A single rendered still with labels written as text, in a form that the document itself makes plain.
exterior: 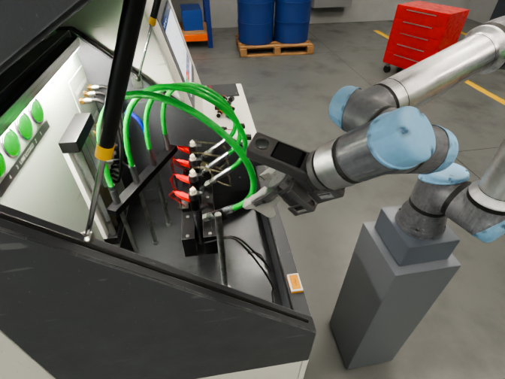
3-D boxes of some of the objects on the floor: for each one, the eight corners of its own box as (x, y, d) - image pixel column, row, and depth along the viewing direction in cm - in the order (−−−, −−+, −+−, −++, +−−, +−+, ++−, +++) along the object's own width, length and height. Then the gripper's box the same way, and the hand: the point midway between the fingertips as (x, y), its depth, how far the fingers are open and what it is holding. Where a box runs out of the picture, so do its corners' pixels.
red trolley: (379, 71, 455) (397, 4, 399) (398, 65, 475) (418, 0, 419) (422, 87, 411) (449, 14, 355) (442, 80, 431) (470, 9, 375)
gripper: (334, 219, 48) (259, 236, 65) (358, 160, 55) (285, 189, 72) (297, 184, 46) (229, 210, 63) (327, 126, 53) (258, 164, 70)
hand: (252, 189), depth 66 cm, fingers open, 7 cm apart
